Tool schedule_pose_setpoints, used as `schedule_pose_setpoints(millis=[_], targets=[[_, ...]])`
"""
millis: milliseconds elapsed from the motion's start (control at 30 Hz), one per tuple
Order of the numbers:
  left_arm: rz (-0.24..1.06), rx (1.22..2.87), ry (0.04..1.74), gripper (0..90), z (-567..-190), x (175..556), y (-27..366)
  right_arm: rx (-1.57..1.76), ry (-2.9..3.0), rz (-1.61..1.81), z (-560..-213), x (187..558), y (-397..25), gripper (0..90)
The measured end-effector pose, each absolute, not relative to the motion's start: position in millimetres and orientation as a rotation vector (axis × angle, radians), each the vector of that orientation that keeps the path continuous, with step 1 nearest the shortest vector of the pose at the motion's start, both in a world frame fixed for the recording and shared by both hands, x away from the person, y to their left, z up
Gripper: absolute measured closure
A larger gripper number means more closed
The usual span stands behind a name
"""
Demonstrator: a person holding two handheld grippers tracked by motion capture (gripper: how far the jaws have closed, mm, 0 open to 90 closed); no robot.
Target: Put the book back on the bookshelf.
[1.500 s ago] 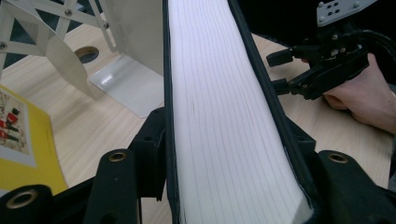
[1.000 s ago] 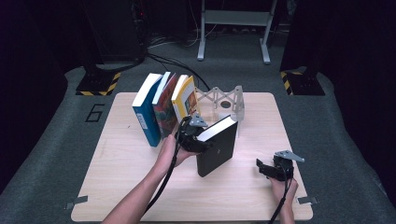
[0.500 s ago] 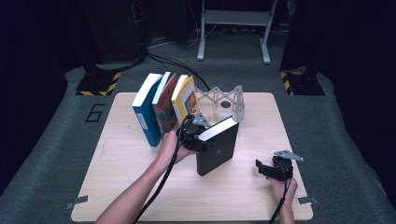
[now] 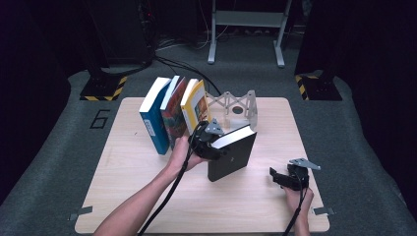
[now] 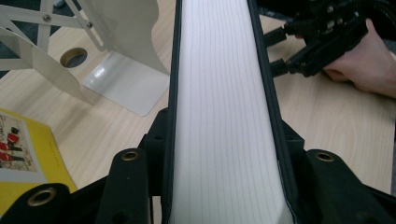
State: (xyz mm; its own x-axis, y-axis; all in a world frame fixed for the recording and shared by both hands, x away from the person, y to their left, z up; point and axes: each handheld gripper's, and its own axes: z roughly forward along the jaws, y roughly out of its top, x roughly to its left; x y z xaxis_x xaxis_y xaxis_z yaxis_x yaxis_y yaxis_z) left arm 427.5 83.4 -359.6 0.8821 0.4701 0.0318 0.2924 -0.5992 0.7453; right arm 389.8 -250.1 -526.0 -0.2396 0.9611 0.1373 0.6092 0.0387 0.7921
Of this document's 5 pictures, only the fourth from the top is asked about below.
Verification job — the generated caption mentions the grey expandable book rack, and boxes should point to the grey expandable book rack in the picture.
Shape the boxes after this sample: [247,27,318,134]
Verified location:
[206,89,259,131]

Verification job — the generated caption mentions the black book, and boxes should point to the black book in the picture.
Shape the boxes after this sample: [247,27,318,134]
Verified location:
[207,124,258,183]

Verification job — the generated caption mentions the yellow book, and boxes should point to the yellow book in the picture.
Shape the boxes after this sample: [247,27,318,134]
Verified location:
[180,78,212,136]

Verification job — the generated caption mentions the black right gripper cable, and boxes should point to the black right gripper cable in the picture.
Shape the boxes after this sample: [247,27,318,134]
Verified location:
[282,171,309,236]

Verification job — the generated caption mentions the person's left hand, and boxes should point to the person's left hand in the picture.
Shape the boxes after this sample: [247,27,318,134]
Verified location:
[166,135,207,172]

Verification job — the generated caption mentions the dark cabinet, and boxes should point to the dark cabinet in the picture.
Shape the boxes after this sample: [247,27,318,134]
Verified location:
[83,0,155,67]

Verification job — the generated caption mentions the white metal stand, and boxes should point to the white metal stand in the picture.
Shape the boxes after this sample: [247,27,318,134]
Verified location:
[207,0,294,69]

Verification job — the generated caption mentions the black floor cables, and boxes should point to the black floor cables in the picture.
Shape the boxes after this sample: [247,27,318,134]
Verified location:
[153,54,224,98]

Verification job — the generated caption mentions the person's right hand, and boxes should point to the person's right hand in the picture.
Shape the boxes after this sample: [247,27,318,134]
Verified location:
[282,186,316,214]

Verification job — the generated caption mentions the blue book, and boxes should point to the blue book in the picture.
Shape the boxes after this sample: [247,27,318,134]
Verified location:
[139,77,172,155]

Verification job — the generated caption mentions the red illustrated book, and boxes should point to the red illustrated book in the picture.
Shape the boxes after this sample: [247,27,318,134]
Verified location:
[159,75,190,150]

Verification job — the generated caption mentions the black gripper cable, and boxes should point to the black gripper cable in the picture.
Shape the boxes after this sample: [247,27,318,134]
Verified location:
[282,171,309,236]
[137,122,202,236]

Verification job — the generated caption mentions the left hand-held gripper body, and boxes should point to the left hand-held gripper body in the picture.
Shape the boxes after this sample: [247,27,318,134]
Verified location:
[188,117,228,162]

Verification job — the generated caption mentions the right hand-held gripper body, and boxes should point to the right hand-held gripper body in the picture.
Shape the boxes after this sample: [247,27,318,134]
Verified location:
[280,157,322,192]

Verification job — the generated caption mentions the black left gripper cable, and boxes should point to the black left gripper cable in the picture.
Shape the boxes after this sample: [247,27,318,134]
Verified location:
[137,122,202,236]

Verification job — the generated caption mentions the grey tape strip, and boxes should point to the grey tape strip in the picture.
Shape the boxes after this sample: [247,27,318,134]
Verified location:
[67,206,93,222]
[311,206,336,216]

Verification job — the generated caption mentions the black hazard-striped stand base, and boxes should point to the black hazard-striped stand base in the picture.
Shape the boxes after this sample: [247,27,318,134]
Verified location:
[79,67,129,102]
[294,72,343,102]

